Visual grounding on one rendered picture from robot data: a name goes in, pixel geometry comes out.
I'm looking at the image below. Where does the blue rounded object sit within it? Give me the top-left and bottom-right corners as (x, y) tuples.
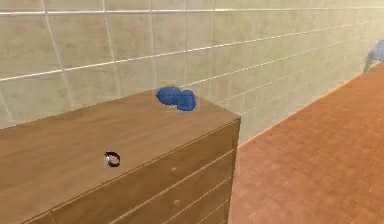
(155, 86), (197, 112)

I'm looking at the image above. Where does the brown wooden chest of drawers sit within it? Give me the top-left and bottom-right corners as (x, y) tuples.
(0, 88), (242, 224)

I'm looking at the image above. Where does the black wristwatch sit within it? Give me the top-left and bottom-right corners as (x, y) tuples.
(104, 151), (121, 168)

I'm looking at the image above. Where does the pale purple cloth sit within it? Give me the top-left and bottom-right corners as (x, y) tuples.
(363, 39), (384, 72)

